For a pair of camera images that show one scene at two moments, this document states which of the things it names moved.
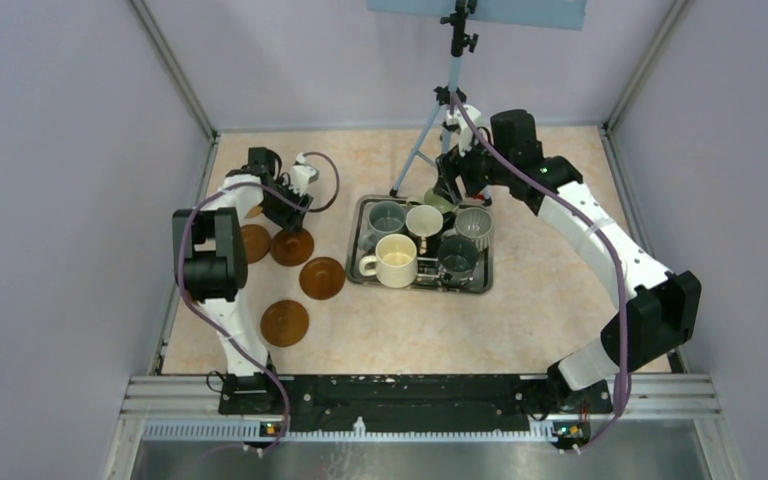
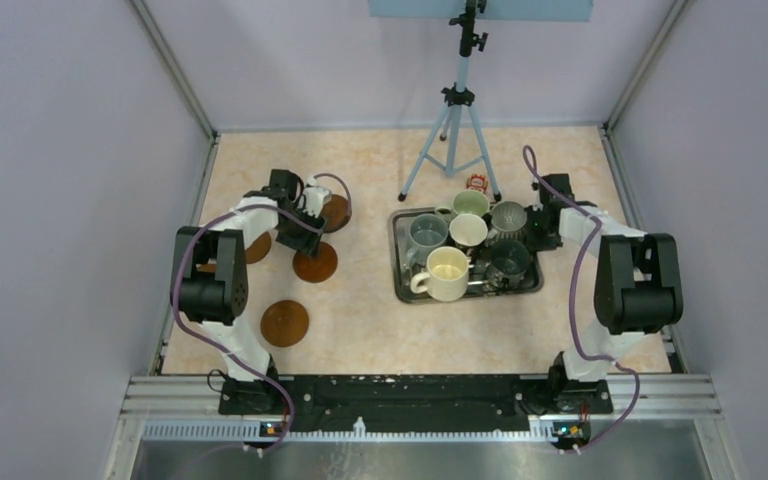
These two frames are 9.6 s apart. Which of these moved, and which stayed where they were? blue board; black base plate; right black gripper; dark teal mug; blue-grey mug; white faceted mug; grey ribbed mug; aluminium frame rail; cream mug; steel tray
Moved: cream mug; blue-grey mug; steel tray; dark teal mug; right black gripper; white faceted mug; grey ribbed mug
Stayed: blue board; aluminium frame rail; black base plate
